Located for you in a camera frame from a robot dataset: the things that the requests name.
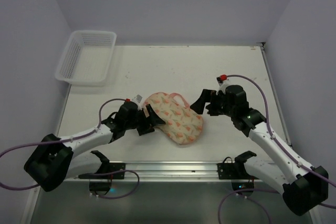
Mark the floral mesh laundry bag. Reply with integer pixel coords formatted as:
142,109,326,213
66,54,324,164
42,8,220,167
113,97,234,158
143,92,204,145

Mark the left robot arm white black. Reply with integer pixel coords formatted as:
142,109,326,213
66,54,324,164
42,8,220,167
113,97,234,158
24,100,166,192

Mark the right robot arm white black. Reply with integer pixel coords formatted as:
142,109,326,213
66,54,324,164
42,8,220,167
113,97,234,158
190,85,329,216

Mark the white plastic mesh basket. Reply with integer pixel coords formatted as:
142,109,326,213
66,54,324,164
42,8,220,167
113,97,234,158
55,30,117,87

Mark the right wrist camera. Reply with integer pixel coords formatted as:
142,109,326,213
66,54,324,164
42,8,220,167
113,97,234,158
216,74,230,93

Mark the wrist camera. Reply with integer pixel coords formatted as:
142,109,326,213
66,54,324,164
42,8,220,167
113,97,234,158
131,94,143,109
216,74,230,93

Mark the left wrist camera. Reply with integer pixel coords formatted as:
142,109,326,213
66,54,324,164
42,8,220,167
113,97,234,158
131,94,143,109

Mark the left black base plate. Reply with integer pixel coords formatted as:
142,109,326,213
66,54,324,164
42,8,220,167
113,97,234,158
78,161,126,180

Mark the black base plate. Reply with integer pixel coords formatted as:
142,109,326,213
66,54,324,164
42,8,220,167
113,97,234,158
78,161,126,180
216,157,248,180

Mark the aluminium mounting rail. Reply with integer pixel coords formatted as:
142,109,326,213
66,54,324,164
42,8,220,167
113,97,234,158
62,161,266,182

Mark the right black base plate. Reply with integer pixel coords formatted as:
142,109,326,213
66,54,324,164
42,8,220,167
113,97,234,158
216,157,248,180

